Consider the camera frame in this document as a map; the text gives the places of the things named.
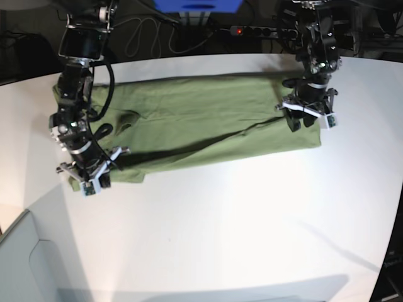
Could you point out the green T-shirt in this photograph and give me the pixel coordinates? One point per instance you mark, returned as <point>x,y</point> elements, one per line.
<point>185,122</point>

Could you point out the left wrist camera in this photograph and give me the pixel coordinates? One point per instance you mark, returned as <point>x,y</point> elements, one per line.
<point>328,121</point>

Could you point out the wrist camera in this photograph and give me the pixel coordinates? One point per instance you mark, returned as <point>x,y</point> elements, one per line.
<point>328,121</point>
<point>90,188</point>

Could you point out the blue box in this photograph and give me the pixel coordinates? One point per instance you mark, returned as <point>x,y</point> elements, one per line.
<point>216,6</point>

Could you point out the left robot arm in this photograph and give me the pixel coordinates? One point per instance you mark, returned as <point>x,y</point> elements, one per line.
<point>306,29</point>

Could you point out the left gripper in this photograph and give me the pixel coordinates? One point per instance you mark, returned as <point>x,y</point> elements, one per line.
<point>309,99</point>

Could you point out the grey panel at corner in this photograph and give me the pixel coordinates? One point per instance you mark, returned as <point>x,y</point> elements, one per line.
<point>25,274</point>

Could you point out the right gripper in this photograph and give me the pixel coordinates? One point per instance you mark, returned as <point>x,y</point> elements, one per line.
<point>90,161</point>

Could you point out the black power strip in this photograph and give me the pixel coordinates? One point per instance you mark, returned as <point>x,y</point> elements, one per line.
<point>262,32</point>

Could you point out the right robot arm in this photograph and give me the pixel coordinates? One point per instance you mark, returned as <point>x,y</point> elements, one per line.
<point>79,103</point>

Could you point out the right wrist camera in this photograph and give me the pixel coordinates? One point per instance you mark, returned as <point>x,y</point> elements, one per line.
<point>90,188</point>

